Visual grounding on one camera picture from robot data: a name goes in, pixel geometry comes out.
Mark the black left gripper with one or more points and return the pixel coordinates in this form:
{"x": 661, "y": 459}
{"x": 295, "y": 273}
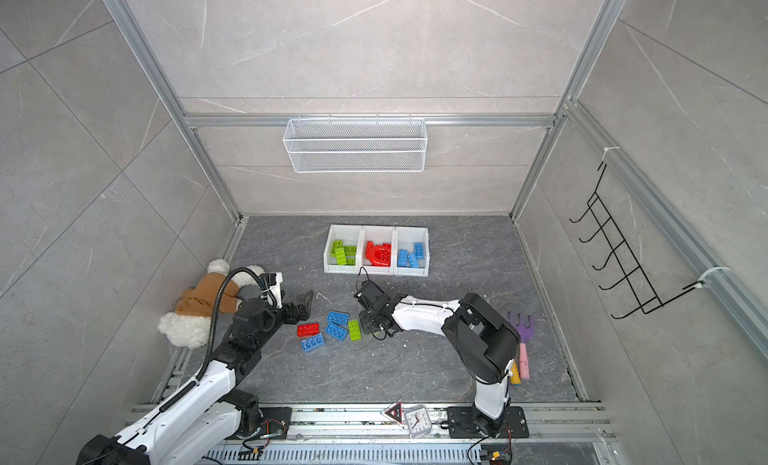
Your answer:
{"x": 294, "y": 317}

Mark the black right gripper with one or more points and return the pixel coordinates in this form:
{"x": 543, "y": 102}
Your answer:
{"x": 364, "y": 321}

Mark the red lego brick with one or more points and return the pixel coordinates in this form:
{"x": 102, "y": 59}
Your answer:
{"x": 308, "y": 330}

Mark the blue lego brick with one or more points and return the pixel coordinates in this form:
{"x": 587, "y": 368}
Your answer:
{"x": 338, "y": 318}
{"x": 419, "y": 251}
{"x": 312, "y": 343}
{"x": 336, "y": 331}
{"x": 402, "y": 258}

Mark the green lego brick toothed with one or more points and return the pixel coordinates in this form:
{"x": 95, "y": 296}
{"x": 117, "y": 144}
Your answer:
{"x": 337, "y": 247}

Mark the red arch lego piece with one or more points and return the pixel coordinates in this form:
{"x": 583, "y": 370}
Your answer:
{"x": 378, "y": 255}

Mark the green lego brick bottom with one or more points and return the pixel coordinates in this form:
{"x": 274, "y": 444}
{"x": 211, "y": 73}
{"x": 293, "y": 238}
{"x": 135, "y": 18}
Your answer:
{"x": 340, "y": 259}

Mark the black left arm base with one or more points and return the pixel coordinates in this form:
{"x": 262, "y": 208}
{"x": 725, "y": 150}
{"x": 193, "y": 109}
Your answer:
{"x": 260, "y": 423}

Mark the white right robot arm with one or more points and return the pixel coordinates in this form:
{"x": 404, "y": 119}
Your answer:
{"x": 486, "y": 343}

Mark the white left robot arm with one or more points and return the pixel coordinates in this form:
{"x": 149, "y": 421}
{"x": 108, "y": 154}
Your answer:
{"x": 244, "y": 309}

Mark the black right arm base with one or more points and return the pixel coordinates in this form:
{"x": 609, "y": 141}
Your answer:
{"x": 467, "y": 422}

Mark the white left sorting bin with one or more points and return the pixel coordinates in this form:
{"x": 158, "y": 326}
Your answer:
{"x": 350, "y": 235}

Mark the white middle sorting bin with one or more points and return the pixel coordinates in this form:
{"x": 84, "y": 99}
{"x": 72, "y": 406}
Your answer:
{"x": 379, "y": 235}

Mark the red warning triangle toy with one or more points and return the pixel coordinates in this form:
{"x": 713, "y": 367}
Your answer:
{"x": 394, "y": 413}

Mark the small white alarm clock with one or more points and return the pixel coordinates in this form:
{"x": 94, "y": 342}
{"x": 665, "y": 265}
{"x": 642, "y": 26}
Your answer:
{"x": 417, "y": 421}

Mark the white brown plush toy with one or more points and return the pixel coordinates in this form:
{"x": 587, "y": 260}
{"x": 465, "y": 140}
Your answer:
{"x": 188, "y": 325}

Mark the white wire mesh basket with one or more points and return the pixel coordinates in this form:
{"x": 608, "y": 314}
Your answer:
{"x": 356, "y": 145}

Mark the black wire hook rack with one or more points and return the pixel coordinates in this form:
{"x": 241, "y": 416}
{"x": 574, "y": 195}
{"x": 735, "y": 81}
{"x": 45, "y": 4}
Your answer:
{"x": 646, "y": 297}

